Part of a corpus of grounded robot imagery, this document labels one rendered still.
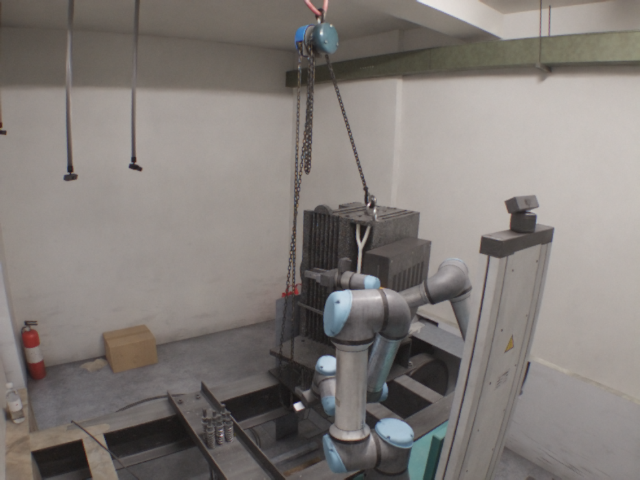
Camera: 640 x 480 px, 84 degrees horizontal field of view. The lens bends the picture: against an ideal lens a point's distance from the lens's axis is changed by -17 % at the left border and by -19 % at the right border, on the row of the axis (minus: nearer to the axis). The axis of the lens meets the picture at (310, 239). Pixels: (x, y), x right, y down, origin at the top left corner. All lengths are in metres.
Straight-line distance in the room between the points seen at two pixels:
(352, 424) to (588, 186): 1.95
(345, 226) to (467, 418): 1.18
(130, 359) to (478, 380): 3.22
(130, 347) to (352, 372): 2.94
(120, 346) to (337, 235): 2.35
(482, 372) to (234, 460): 1.17
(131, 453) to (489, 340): 1.85
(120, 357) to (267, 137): 2.51
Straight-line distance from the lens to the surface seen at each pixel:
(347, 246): 2.07
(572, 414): 2.93
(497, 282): 1.05
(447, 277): 1.51
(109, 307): 4.07
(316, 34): 1.88
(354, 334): 1.08
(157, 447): 2.40
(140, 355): 3.93
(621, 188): 2.58
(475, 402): 1.20
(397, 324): 1.13
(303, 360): 2.18
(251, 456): 1.94
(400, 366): 2.65
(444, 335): 3.15
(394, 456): 1.28
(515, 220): 1.15
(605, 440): 2.93
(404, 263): 2.02
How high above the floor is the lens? 1.98
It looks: 14 degrees down
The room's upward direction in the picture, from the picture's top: 2 degrees clockwise
